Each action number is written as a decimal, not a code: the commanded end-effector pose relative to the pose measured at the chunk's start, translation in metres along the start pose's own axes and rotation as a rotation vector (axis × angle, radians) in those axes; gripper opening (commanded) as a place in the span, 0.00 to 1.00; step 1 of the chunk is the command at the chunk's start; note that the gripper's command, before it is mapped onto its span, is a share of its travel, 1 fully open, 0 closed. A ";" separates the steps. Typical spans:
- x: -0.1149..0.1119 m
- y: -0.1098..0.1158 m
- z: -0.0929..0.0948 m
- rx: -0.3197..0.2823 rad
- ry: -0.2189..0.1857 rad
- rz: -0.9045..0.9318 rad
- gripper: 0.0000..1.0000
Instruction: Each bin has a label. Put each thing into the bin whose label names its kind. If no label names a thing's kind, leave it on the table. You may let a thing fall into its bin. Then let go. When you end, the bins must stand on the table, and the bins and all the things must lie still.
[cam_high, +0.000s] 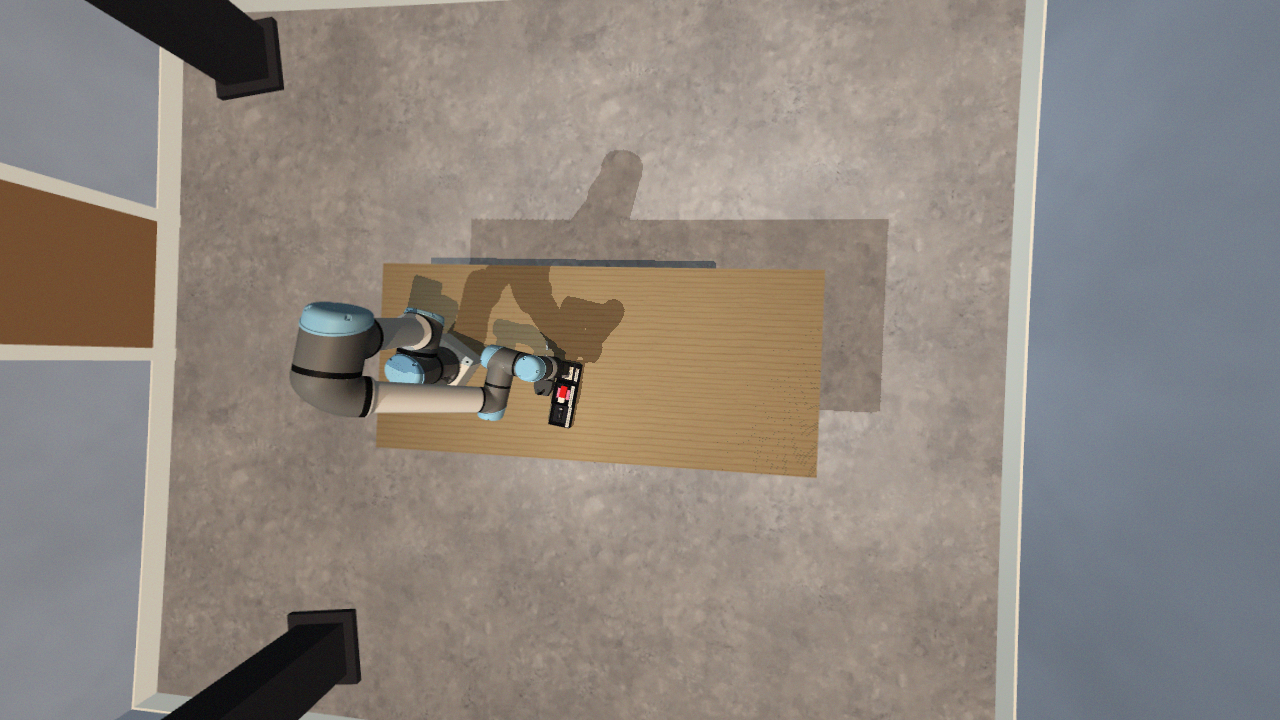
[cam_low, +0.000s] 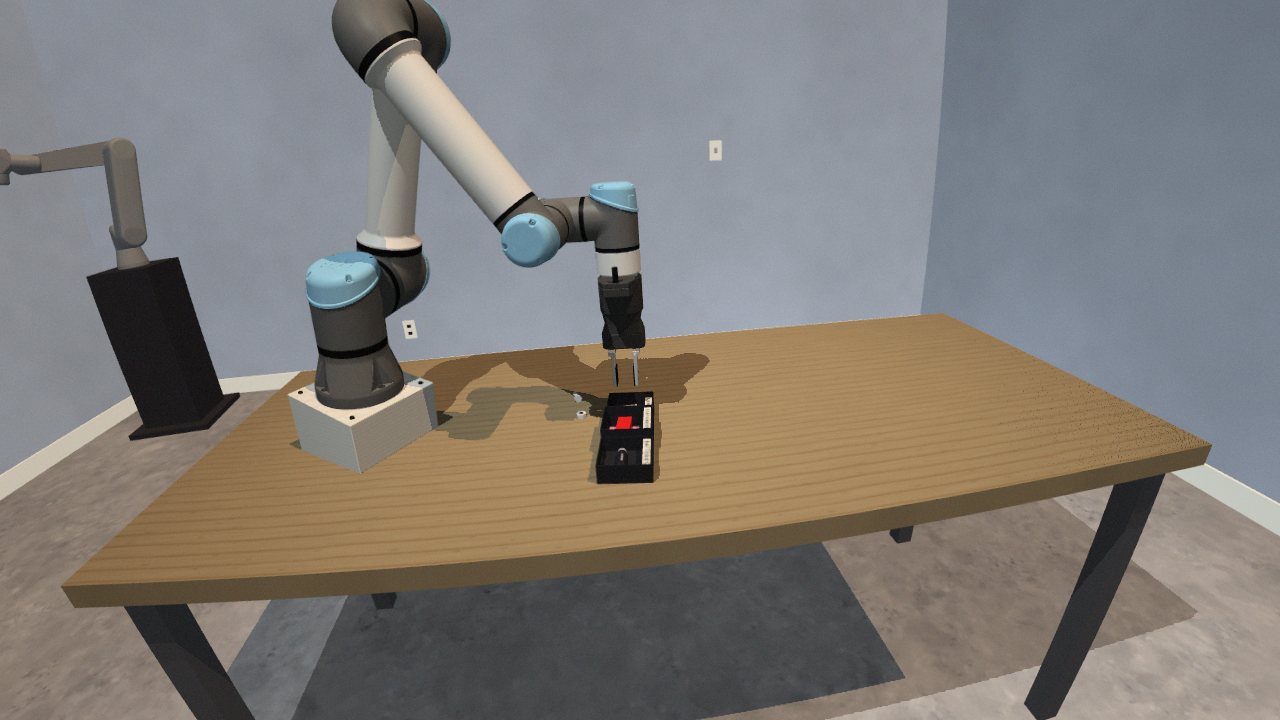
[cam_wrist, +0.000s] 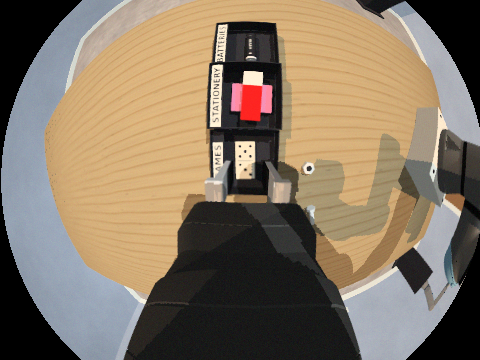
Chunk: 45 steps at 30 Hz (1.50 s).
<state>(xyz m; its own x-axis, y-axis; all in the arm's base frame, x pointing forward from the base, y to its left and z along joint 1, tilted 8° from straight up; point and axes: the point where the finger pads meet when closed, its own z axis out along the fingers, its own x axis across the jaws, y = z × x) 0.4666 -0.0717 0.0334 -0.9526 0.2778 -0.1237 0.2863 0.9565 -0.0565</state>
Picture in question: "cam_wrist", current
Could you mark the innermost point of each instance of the white hex nut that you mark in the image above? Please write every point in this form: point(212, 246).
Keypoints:
point(308, 167)

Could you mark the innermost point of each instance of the red and white eraser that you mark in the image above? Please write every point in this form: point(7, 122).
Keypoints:
point(251, 96)

